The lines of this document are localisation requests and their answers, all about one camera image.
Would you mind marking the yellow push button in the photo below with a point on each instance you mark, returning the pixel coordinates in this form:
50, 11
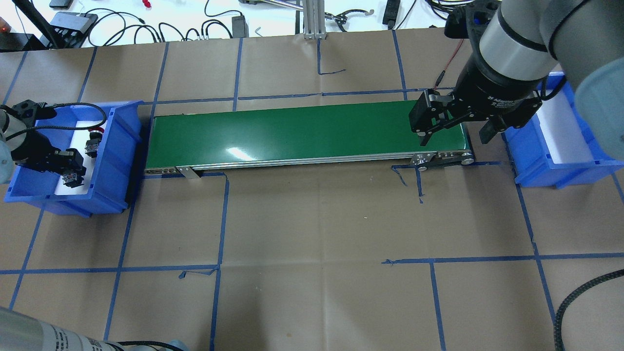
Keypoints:
73, 178

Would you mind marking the white foam pad right bin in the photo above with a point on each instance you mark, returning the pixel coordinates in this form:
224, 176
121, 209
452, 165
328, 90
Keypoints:
561, 131

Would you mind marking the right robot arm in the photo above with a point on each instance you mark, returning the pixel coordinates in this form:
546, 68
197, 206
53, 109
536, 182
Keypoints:
515, 45

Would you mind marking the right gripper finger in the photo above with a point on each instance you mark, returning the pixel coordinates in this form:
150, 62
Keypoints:
425, 136
492, 127

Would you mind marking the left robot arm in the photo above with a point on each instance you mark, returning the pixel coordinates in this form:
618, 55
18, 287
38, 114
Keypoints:
5, 125

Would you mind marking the aluminium profile post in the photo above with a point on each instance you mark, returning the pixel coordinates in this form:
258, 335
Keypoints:
314, 19

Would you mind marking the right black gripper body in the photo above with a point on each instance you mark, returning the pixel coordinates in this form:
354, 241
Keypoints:
487, 91

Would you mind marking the left blue storage bin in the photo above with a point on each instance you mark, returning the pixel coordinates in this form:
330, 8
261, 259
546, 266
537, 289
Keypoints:
107, 176

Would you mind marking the black power adapter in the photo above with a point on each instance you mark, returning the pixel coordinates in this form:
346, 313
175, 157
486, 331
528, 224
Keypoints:
239, 27

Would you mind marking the green conveyor belt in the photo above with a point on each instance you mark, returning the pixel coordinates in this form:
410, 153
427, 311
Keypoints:
296, 136

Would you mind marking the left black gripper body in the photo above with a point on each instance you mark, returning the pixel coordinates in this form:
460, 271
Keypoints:
30, 147

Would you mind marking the red push button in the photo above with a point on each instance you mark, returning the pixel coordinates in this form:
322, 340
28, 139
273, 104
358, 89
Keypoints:
93, 142

